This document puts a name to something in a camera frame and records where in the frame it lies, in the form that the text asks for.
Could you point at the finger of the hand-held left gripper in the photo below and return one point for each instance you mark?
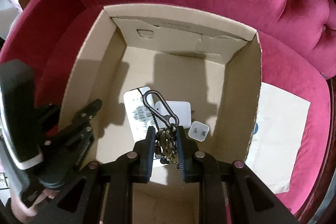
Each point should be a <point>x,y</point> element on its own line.
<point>78,121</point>
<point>80,150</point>

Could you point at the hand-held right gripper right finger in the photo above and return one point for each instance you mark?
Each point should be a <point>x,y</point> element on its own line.
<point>182,158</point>

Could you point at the white power adapter block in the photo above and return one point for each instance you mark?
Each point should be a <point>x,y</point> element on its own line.
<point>181,113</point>

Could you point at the white paper sheet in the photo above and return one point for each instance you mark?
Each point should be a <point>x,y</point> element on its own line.
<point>278,134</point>

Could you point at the cardboard box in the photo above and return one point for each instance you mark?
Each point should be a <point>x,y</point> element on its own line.
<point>183,69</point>

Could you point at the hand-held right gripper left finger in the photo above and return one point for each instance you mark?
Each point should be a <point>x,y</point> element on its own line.
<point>148,158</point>

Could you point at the white remote control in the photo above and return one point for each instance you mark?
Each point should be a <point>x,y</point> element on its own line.
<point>131,106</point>

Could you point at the white plug adapter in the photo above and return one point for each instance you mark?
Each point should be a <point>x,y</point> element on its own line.
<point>198,132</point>

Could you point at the person's left hand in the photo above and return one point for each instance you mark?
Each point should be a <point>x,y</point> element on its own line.
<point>22,211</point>

